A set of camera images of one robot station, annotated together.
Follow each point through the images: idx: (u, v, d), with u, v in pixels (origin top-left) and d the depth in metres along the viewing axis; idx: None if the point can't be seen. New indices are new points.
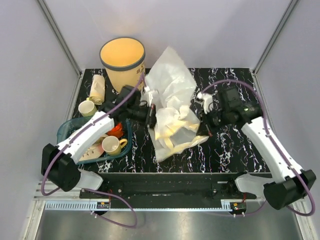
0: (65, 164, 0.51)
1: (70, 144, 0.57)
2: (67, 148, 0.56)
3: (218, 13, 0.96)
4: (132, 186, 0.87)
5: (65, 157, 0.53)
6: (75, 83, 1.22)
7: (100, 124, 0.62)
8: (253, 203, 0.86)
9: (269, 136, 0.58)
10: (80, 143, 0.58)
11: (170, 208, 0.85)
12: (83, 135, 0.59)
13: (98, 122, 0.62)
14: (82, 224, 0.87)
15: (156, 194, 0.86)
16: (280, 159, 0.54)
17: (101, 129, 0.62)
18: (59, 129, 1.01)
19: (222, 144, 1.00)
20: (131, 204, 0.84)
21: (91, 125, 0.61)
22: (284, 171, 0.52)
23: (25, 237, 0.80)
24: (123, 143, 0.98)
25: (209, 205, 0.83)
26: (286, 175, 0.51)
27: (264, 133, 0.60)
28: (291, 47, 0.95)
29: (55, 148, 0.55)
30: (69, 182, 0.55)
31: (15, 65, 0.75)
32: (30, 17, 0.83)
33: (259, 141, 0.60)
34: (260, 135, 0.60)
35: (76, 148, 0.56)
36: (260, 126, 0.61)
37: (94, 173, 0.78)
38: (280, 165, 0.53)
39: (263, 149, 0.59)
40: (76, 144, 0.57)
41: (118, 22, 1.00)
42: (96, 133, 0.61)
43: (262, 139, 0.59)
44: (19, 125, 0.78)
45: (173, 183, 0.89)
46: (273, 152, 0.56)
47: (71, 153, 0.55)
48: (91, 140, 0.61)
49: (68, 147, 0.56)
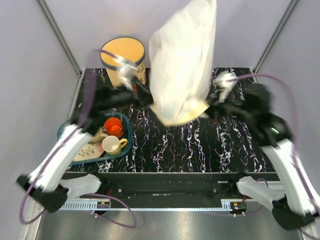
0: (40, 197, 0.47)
1: (41, 174, 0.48)
2: (38, 180, 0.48)
3: (218, 12, 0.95)
4: (132, 186, 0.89)
5: (38, 191, 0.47)
6: (75, 83, 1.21)
7: (71, 144, 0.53)
8: (252, 202, 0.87)
9: (296, 166, 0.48)
10: (53, 172, 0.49)
11: (170, 208, 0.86)
12: (55, 161, 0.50)
13: (70, 139, 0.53)
14: (81, 224, 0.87)
15: (156, 194, 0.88)
16: (300, 188, 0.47)
17: (76, 148, 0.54)
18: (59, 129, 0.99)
19: (222, 144, 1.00)
20: (128, 204, 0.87)
21: (61, 146, 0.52)
22: (305, 204, 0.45)
23: (25, 237, 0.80)
24: (123, 143, 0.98)
25: (209, 205, 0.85)
26: (306, 209, 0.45)
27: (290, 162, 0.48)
28: (292, 47, 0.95)
29: (25, 181, 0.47)
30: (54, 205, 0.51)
31: (15, 65, 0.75)
32: (30, 18, 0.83)
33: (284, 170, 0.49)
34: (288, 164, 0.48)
35: (48, 179, 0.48)
36: (287, 154, 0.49)
37: (92, 176, 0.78)
38: (301, 197, 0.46)
39: (283, 173, 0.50)
40: (47, 173, 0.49)
41: (118, 21, 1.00)
42: (71, 153, 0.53)
43: (285, 167, 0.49)
44: (20, 125, 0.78)
45: (173, 183, 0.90)
46: (295, 180, 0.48)
47: (43, 185, 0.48)
48: (62, 164, 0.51)
49: (39, 178, 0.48)
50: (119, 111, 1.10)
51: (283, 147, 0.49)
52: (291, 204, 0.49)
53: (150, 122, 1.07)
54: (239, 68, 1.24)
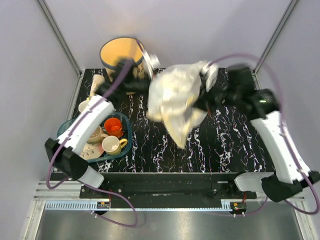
0: (69, 157, 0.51)
1: (70, 137, 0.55)
2: (68, 141, 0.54)
3: (218, 12, 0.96)
4: (132, 186, 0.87)
5: (68, 151, 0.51)
6: (75, 83, 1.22)
7: (98, 110, 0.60)
8: (253, 202, 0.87)
9: (283, 135, 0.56)
10: (80, 135, 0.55)
11: (170, 208, 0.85)
12: (83, 124, 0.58)
13: (96, 109, 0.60)
14: (81, 224, 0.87)
15: (156, 194, 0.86)
16: (291, 161, 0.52)
17: (100, 115, 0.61)
18: (60, 129, 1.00)
19: (221, 144, 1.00)
20: (133, 203, 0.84)
21: (89, 112, 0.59)
22: (292, 174, 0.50)
23: (25, 237, 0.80)
24: (123, 143, 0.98)
25: (209, 205, 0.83)
26: (294, 179, 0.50)
27: (278, 131, 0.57)
28: (291, 47, 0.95)
29: (56, 142, 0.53)
30: (77, 171, 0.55)
31: (15, 65, 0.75)
32: (30, 18, 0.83)
33: (270, 137, 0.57)
34: (274, 133, 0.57)
35: (76, 140, 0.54)
36: (275, 123, 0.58)
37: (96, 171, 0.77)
38: (290, 167, 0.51)
39: (271, 143, 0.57)
40: (76, 135, 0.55)
41: (117, 21, 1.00)
42: (96, 120, 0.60)
43: (274, 137, 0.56)
44: (19, 126, 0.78)
45: (173, 183, 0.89)
46: (284, 153, 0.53)
47: (73, 145, 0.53)
48: (93, 126, 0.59)
49: (69, 140, 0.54)
50: (119, 111, 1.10)
51: (271, 116, 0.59)
52: (279, 173, 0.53)
53: (150, 122, 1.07)
54: None
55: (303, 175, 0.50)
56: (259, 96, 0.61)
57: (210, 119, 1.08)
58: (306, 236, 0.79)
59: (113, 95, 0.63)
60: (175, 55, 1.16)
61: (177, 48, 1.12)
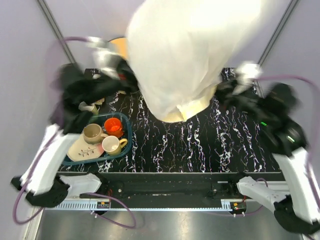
0: (34, 201, 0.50)
1: (30, 179, 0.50)
2: (30, 184, 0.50)
3: None
4: (132, 186, 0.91)
5: (30, 196, 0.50)
6: None
7: (56, 143, 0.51)
8: (252, 202, 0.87)
9: (309, 176, 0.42)
10: (43, 175, 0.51)
11: (169, 208, 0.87)
12: (43, 163, 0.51)
13: (54, 143, 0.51)
14: (81, 225, 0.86)
15: (156, 194, 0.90)
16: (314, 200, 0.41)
17: (60, 146, 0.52)
18: None
19: (222, 144, 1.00)
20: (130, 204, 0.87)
21: (44, 149, 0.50)
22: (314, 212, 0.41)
23: (25, 237, 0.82)
24: (123, 143, 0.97)
25: (209, 205, 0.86)
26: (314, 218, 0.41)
27: (303, 171, 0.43)
28: (292, 47, 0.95)
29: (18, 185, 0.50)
30: (52, 201, 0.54)
31: (14, 65, 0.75)
32: (29, 17, 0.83)
33: (294, 180, 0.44)
34: (297, 173, 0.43)
35: (39, 182, 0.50)
36: (300, 163, 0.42)
37: (93, 176, 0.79)
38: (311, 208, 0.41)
39: (290, 175, 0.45)
40: (39, 173, 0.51)
41: (117, 21, 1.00)
42: (58, 151, 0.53)
43: (295, 173, 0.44)
44: (19, 125, 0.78)
45: (173, 183, 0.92)
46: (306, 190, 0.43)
47: (34, 190, 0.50)
48: (60, 157, 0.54)
49: (30, 183, 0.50)
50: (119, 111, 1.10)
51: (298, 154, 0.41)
52: (296, 207, 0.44)
53: (150, 122, 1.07)
54: None
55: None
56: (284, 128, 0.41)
57: (210, 119, 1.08)
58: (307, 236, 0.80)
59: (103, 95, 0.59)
60: None
61: None
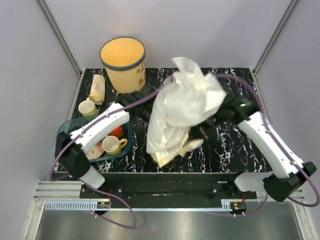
0: (75, 153, 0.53)
1: (83, 135, 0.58)
2: (79, 138, 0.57)
3: (218, 12, 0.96)
4: (132, 186, 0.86)
5: (74, 148, 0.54)
6: (75, 83, 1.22)
7: (114, 117, 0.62)
8: (253, 202, 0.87)
9: (269, 132, 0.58)
10: (93, 135, 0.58)
11: (170, 208, 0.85)
12: (97, 127, 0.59)
13: (113, 115, 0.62)
14: (81, 224, 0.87)
15: (156, 194, 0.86)
16: (282, 156, 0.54)
17: (115, 122, 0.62)
18: (60, 128, 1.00)
19: (221, 144, 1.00)
20: (131, 204, 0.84)
21: (106, 116, 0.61)
22: (287, 168, 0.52)
23: (25, 237, 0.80)
24: (123, 143, 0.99)
25: (209, 205, 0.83)
26: (290, 172, 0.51)
27: (263, 129, 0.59)
28: (292, 47, 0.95)
29: (67, 137, 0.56)
30: (79, 170, 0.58)
31: (15, 65, 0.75)
32: (30, 18, 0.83)
33: (258, 137, 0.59)
34: (260, 131, 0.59)
35: (87, 139, 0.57)
36: (259, 123, 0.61)
37: (97, 172, 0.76)
38: (283, 161, 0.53)
39: (259, 140, 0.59)
40: (88, 135, 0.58)
41: (117, 22, 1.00)
42: (110, 125, 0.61)
43: (261, 136, 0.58)
44: (20, 126, 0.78)
45: (173, 183, 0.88)
46: (273, 146, 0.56)
47: (82, 143, 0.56)
48: (105, 133, 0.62)
49: (80, 137, 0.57)
50: None
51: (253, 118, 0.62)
52: (276, 170, 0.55)
53: None
54: (238, 68, 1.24)
55: (298, 167, 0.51)
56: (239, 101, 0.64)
57: None
58: (306, 236, 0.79)
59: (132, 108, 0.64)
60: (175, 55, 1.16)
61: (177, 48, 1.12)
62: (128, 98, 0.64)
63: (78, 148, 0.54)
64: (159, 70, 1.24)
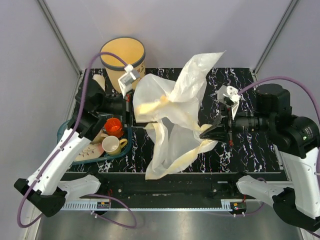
0: (37, 201, 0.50)
1: (39, 178, 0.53)
2: (37, 184, 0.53)
3: (218, 12, 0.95)
4: (131, 186, 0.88)
5: (35, 195, 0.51)
6: (75, 83, 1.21)
7: (70, 147, 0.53)
8: (253, 203, 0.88)
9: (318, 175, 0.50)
10: (50, 176, 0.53)
11: (170, 208, 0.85)
12: (52, 165, 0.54)
13: (67, 146, 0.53)
14: (81, 225, 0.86)
15: (156, 194, 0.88)
16: (317, 199, 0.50)
17: (73, 151, 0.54)
18: (59, 129, 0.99)
19: (222, 144, 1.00)
20: (129, 204, 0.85)
21: (60, 150, 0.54)
22: (317, 210, 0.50)
23: (25, 237, 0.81)
24: (123, 143, 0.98)
25: (209, 205, 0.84)
26: (317, 215, 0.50)
27: (313, 170, 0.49)
28: (292, 46, 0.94)
29: (25, 184, 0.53)
30: (51, 209, 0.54)
31: (15, 64, 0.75)
32: (30, 18, 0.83)
33: (302, 175, 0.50)
34: (309, 172, 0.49)
35: (46, 182, 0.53)
36: (312, 161, 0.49)
37: (91, 178, 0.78)
38: (316, 205, 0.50)
39: (301, 178, 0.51)
40: (46, 177, 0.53)
41: (117, 21, 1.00)
42: (68, 157, 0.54)
43: (308, 177, 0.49)
44: (20, 125, 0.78)
45: (173, 183, 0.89)
46: (314, 191, 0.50)
47: (41, 189, 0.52)
48: (65, 166, 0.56)
49: (38, 183, 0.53)
50: None
51: (310, 154, 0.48)
52: (300, 204, 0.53)
53: None
54: (238, 68, 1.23)
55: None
56: (300, 129, 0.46)
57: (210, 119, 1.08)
58: (306, 236, 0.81)
59: (86, 127, 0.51)
60: (175, 55, 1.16)
61: (177, 48, 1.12)
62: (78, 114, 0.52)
63: (40, 194, 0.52)
64: (159, 70, 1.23)
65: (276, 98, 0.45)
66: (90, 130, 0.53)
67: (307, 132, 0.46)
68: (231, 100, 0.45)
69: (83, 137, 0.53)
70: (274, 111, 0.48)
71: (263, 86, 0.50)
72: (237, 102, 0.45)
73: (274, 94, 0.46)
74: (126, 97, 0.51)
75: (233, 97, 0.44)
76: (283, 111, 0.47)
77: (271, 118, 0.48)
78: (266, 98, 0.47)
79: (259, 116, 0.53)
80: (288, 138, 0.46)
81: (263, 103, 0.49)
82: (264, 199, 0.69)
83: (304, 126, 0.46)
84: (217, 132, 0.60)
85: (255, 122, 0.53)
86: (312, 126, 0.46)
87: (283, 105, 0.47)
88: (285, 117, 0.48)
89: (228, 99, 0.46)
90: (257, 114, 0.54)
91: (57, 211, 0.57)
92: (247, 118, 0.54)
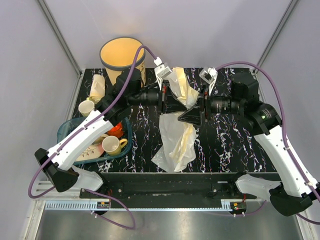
0: (53, 173, 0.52)
1: (59, 151, 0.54)
2: (55, 156, 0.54)
3: (218, 12, 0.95)
4: (132, 186, 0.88)
5: (52, 167, 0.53)
6: (75, 83, 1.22)
7: (93, 128, 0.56)
8: (253, 202, 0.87)
9: (288, 149, 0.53)
10: (69, 151, 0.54)
11: (170, 208, 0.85)
12: (73, 141, 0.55)
13: (91, 126, 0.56)
14: (81, 224, 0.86)
15: (156, 194, 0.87)
16: (296, 174, 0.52)
17: (95, 133, 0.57)
18: (59, 129, 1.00)
19: (222, 144, 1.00)
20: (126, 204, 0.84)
21: (84, 128, 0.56)
22: (300, 187, 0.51)
23: (25, 237, 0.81)
24: (123, 143, 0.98)
25: (209, 205, 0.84)
26: (303, 193, 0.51)
27: (282, 145, 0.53)
28: (292, 46, 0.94)
29: (45, 154, 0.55)
30: (63, 185, 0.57)
31: (15, 65, 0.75)
32: (30, 18, 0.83)
33: (276, 154, 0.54)
34: (278, 147, 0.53)
35: (64, 157, 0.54)
36: (278, 137, 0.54)
37: (94, 175, 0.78)
38: (297, 181, 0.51)
39: (275, 156, 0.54)
40: (65, 151, 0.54)
41: (117, 22, 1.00)
42: (90, 137, 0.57)
43: (278, 153, 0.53)
44: (19, 126, 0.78)
45: (173, 183, 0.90)
46: (291, 166, 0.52)
47: (59, 163, 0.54)
48: (85, 145, 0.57)
49: (57, 155, 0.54)
50: None
51: (274, 131, 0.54)
52: (286, 186, 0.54)
53: (150, 122, 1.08)
54: (238, 68, 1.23)
55: (311, 188, 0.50)
56: (260, 111, 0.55)
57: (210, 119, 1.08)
58: (306, 236, 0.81)
59: (112, 114, 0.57)
60: (175, 55, 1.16)
61: (177, 48, 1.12)
62: (108, 100, 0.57)
63: (58, 166, 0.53)
64: None
65: (246, 87, 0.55)
66: (115, 116, 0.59)
67: (266, 113, 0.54)
68: (210, 74, 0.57)
69: (108, 121, 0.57)
70: (244, 98, 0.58)
71: (238, 75, 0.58)
72: (215, 77, 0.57)
73: (243, 83, 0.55)
74: (163, 89, 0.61)
75: (212, 72, 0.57)
76: (252, 98, 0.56)
77: (241, 103, 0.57)
78: (238, 86, 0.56)
79: (231, 100, 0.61)
80: (252, 121, 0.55)
81: (235, 90, 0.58)
82: (263, 194, 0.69)
83: (264, 109, 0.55)
84: (194, 116, 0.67)
85: (228, 104, 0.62)
86: (271, 110, 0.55)
87: (252, 93, 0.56)
88: (253, 102, 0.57)
89: (207, 74, 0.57)
90: (229, 98, 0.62)
91: (67, 189, 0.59)
92: (221, 99, 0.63)
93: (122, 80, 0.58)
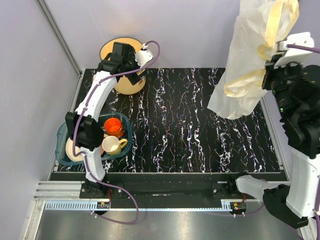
0: (90, 122, 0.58)
1: (87, 106, 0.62)
2: (86, 111, 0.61)
3: (217, 12, 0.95)
4: (132, 186, 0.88)
5: (88, 118, 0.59)
6: (75, 83, 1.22)
7: (105, 83, 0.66)
8: (254, 203, 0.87)
9: None
10: (95, 104, 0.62)
11: (169, 208, 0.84)
12: (95, 96, 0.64)
13: (103, 82, 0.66)
14: (81, 224, 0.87)
15: (156, 194, 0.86)
16: (311, 200, 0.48)
17: (107, 88, 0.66)
18: (59, 129, 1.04)
19: (222, 144, 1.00)
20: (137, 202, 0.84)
21: (98, 85, 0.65)
22: (306, 211, 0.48)
23: (25, 237, 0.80)
24: (123, 143, 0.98)
25: (209, 205, 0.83)
26: (304, 215, 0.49)
27: (318, 172, 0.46)
28: None
29: (75, 115, 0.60)
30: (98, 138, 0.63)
31: (14, 65, 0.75)
32: (29, 18, 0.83)
33: (305, 174, 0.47)
34: (312, 173, 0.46)
35: (93, 109, 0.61)
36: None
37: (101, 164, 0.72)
38: (307, 206, 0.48)
39: (302, 176, 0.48)
40: (92, 105, 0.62)
41: (117, 22, 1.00)
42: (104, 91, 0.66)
43: (309, 176, 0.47)
44: (19, 126, 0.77)
45: (173, 183, 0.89)
46: (312, 193, 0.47)
47: (91, 114, 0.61)
48: (103, 98, 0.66)
49: (87, 110, 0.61)
50: (119, 111, 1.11)
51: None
52: (291, 200, 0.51)
53: (150, 122, 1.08)
54: None
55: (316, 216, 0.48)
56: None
57: (210, 119, 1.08)
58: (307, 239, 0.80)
59: (114, 69, 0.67)
60: (175, 55, 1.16)
61: (177, 48, 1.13)
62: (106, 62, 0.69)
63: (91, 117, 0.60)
64: (159, 70, 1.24)
65: None
66: (116, 71, 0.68)
67: None
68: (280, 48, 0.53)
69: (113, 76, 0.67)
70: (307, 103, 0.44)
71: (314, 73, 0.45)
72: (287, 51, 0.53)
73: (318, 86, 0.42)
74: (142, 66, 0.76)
75: (280, 45, 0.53)
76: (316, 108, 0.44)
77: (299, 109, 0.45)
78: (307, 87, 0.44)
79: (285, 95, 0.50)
80: (302, 133, 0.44)
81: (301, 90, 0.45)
82: (259, 194, 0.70)
83: None
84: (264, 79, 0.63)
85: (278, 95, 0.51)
86: None
87: None
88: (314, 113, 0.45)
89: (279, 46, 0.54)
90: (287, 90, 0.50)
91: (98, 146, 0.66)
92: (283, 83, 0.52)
93: (118, 45, 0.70)
